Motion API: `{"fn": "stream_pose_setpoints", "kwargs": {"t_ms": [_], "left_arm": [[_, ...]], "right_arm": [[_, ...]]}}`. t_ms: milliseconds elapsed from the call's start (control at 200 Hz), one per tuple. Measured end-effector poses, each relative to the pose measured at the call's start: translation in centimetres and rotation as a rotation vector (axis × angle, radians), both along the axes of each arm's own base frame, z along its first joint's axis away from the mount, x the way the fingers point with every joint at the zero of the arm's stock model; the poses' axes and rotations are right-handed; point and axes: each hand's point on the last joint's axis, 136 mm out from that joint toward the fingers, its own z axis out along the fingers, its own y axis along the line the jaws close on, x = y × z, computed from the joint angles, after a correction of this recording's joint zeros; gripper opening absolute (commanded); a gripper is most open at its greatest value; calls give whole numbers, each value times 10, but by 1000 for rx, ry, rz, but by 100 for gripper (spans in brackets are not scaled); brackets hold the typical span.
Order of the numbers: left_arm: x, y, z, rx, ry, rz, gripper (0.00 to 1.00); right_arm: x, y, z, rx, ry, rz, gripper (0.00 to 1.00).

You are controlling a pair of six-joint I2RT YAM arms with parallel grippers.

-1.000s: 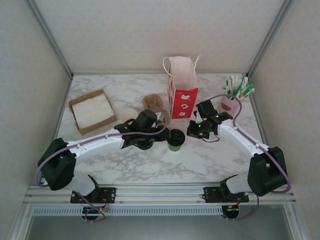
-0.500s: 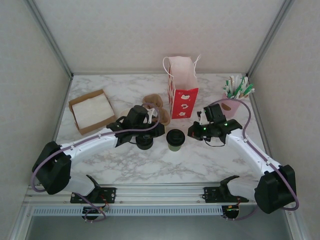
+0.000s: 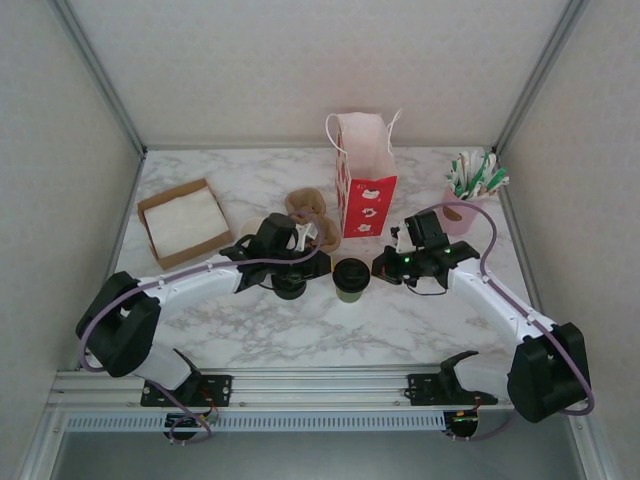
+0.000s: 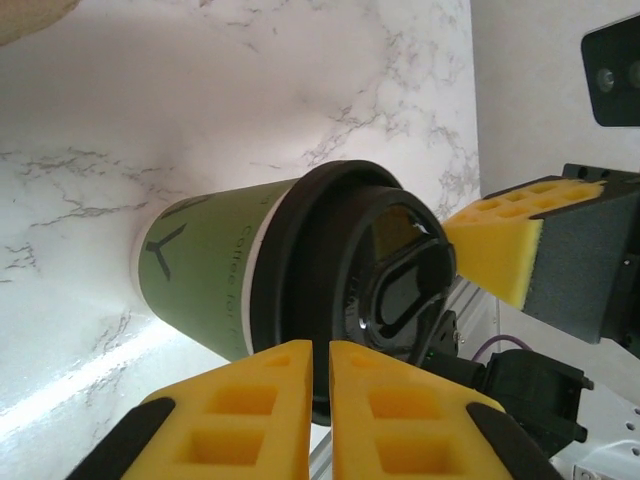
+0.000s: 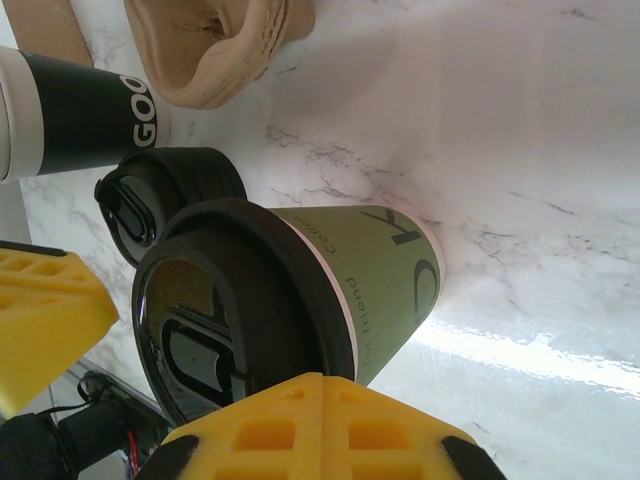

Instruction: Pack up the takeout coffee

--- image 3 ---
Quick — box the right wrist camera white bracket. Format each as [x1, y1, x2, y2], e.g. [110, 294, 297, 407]
[389, 221, 412, 251]

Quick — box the brown pulp cup carrier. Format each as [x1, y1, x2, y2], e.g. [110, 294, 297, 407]
[284, 187, 344, 251]

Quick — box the green coffee cup black lid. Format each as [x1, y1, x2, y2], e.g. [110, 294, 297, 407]
[332, 257, 372, 305]

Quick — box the grey slotted cable duct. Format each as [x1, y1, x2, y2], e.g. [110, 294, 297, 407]
[64, 412, 447, 432]

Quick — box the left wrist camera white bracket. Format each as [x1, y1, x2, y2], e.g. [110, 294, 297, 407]
[293, 222, 320, 251]

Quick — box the red paper gift bag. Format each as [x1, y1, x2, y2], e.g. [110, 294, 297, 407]
[325, 108, 404, 239]

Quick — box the aluminium frame corner post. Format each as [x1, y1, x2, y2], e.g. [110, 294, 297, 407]
[492, 0, 599, 154]
[49, 0, 147, 156]

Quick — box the pink straw holder cup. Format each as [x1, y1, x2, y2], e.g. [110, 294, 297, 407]
[442, 185, 489, 236]

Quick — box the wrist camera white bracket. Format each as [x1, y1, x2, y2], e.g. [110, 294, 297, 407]
[293, 222, 320, 251]
[389, 221, 412, 251]

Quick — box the aluminium mounting rail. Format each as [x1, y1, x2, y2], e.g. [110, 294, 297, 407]
[49, 367, 594, 412]

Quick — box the brown cardboard tray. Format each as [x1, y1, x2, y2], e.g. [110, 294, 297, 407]
[137, 177, 234, 271]

